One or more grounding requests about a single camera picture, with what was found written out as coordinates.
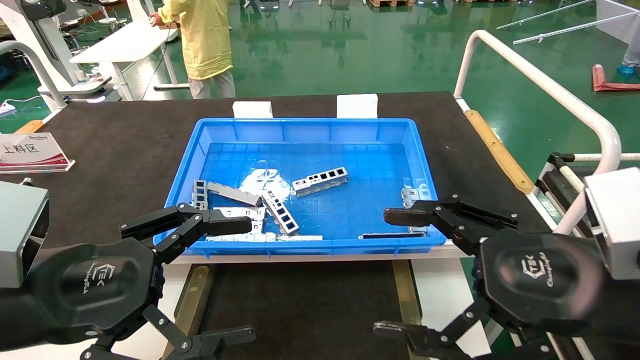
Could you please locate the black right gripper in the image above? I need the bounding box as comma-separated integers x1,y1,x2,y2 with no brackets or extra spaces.
372,195,609,360

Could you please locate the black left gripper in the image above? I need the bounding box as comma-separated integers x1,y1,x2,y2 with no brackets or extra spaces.
0,202,257,360

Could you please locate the metal bracket with square holes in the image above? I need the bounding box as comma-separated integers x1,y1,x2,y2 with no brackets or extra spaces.
292,167,349,197
261,190,300,236

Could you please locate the black container tray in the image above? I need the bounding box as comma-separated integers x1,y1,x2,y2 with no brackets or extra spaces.
192,260,417,360

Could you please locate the brass strip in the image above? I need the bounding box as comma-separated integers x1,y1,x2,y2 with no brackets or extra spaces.
392,260,426,328
160,265,217,360

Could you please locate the long wooden strip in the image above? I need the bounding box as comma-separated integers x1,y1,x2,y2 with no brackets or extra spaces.
464,109,535,195

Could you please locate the black table mat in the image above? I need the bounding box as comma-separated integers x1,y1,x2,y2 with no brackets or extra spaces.
0,91,552,254

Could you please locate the blue plastic bin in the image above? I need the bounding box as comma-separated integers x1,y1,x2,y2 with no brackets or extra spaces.
153,118,447,257

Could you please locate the small white foam block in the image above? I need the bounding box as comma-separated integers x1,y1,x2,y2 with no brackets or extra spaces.
233,101,274,120

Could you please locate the white paper label right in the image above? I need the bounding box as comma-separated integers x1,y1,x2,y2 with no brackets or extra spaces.
336,93,379,120

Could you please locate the acrylic sign with Chinese text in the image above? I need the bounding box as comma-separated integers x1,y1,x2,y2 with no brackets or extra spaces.
0,132,76,175

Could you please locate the white tube railing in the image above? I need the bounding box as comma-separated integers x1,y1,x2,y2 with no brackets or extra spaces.
453,29,640,236

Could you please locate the short wooden piece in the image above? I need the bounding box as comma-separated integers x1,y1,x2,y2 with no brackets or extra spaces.
14,119,45,135

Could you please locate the person in yellow coat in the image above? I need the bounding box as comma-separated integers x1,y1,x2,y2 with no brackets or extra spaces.
148,0,237,100

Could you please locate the red floor object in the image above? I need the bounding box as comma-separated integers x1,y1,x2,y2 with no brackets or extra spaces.
592,63,640,93

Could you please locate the white desk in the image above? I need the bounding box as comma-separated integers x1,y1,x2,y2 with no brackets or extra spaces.
69,20,191,102

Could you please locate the grey tube railing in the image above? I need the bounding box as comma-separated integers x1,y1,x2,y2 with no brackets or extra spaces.
0,40,69,112

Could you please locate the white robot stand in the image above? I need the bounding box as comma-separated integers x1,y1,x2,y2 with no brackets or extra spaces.
0,0,122,104

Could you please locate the white metal rod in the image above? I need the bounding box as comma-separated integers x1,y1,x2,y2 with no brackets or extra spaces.
512,10,640,45
496,0,597,31

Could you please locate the person with blue shoe covers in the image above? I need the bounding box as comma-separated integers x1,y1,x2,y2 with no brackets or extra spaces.
616,27,640,77

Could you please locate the white panel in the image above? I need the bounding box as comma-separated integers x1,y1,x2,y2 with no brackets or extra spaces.
595,0,640,46

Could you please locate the upright grey ladder bracket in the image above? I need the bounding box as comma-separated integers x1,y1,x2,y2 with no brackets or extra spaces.
193,179,209,210

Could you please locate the long thin metal bracket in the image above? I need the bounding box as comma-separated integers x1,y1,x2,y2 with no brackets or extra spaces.
206,233,324,243

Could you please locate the silver slotted metal bracket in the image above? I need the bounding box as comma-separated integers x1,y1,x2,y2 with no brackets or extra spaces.
401,187,432,233

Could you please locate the flat grey metal bracket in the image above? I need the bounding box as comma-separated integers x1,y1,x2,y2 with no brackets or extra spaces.
206,181,262,207

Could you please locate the black cart frame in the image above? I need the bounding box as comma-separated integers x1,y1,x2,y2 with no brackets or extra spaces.
534,151,592,232

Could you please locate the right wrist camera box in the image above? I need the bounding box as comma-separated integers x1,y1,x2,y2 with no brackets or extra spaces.
583,167,640,281

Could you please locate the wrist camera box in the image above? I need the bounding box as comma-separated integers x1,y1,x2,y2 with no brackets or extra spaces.
583,167,640,281
0,180,50,290

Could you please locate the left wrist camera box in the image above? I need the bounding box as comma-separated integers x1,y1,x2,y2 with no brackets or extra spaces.
0,180,50,290

